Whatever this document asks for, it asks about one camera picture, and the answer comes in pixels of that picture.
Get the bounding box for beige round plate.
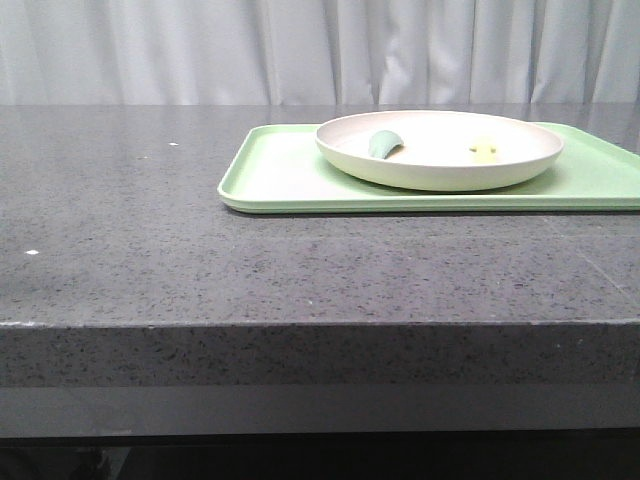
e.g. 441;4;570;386
316;110;564;192

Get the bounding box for yellow plastic fork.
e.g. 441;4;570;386
469;136;497;164

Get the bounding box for light green serving tray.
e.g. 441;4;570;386
218;123;639;214

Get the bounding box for green plastic spoon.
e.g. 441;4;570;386
368;130;404;159

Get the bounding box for grey pleated curtain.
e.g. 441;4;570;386
1;1;639;105

